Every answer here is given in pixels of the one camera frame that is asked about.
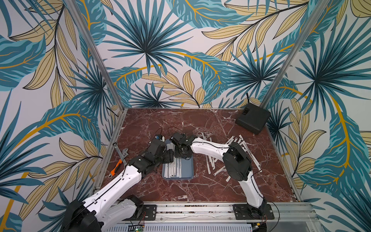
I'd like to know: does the black box with antenna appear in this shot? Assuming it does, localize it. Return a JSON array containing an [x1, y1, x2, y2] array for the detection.
[[235, 93, 271, 135]]

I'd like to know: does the aluminium front rail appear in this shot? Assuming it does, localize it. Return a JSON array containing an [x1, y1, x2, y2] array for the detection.
[[95, 201, 325, 232]]

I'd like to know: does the right aluminium frame post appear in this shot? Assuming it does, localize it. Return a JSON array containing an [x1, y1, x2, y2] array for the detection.
[[260, 0, 330, 109]]

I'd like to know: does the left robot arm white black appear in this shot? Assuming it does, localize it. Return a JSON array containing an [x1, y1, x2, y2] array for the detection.
[[60, 139, 175, 232]]

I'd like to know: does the long white wrapped straw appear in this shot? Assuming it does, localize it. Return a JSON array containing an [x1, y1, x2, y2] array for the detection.
[[238, 135, 262, 173]]

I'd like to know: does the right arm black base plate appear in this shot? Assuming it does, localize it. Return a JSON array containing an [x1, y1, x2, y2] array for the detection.
[[232, 204, 275, 221]]

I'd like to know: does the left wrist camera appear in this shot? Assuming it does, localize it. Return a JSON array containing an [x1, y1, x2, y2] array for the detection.
[[155, 134, 165, 142]]

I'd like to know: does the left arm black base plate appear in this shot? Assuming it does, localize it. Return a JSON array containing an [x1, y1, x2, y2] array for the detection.
[[127, 205, 157, 221]]

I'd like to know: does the blue plastic storage tray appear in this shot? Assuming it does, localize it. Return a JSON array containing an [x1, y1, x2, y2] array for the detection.
[[162, 139, 194, 180]]

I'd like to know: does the orange handled adjustable wrench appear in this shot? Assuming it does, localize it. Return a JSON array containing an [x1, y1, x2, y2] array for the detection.
[[108, 142, 128, 179]]

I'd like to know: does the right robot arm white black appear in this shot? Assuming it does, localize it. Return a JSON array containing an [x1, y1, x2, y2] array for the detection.
[[171, 133, 267, 210]]

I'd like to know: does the aluminium frame post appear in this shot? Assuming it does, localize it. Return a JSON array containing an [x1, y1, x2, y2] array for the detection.
[[64, 0, 125, 112], [260, 0, 330, 109]]

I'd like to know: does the left aluminium frame post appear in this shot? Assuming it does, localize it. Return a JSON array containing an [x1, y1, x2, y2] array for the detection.
[[64, 0, 125, 112]]

